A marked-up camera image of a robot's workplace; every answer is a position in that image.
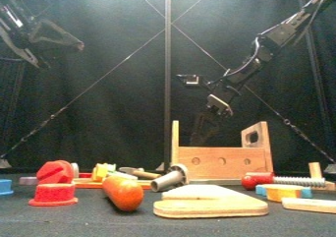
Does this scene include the wooden cross piece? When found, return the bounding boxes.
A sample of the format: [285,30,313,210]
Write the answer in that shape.
[307,161,336,193]

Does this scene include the yellow toy nut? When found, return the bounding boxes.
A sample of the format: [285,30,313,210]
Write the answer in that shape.
[264,184,304,203]

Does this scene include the red-headed grey-threaded toy screw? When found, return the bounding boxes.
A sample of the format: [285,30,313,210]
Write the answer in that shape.
[240,172,328,192]

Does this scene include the light blue toy block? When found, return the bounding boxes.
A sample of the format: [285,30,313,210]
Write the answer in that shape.
[255,184,315,200]

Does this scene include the red toy screw block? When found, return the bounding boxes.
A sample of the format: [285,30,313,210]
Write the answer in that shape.
[28,159,80,207]

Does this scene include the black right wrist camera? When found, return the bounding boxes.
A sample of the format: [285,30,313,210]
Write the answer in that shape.
[176,73,203,87]

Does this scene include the blue toy piece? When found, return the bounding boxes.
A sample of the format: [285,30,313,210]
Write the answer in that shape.
[0,178,15,197]

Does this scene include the metal frame centre pole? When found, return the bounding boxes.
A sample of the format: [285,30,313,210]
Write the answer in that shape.
[163,0,173,171]

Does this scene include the grey toy bolt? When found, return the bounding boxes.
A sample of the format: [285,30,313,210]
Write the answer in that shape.
[149,163,191,193]

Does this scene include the wooden toy hammer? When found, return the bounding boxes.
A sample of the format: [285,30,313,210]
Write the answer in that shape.
[119,166,163,181]

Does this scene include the orange wooden plank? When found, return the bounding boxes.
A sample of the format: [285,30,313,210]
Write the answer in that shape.
[71,177,153,191]

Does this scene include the metal frame side pole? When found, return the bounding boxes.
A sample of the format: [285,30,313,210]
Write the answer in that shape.
[293,0,336,170]

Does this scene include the plain wooden bar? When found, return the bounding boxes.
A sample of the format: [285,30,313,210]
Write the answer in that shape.
[281,197,336,215]

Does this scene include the flat plywood board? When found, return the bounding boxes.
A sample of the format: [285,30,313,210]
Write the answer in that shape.
[152,184,271,219]

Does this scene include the pale purple toy piece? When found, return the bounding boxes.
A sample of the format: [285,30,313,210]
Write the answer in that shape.
[17,176,43,187]

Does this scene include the diagonal brace cable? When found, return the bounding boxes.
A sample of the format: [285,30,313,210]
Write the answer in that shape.
[0,0,221,159]
[125,0,336,165]

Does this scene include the white toy disc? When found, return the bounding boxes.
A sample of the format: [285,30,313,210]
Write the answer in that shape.
[69,162,81,179]

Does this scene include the wooden toy toolbox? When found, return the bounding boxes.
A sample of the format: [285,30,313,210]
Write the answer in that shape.
[171,120,276,185]

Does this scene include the yellow toy screw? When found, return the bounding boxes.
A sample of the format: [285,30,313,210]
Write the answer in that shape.
[91,162,119,183]

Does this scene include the grey frame foot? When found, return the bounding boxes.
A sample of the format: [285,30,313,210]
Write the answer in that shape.
[321,163,336,175]
[0,157,13,170]

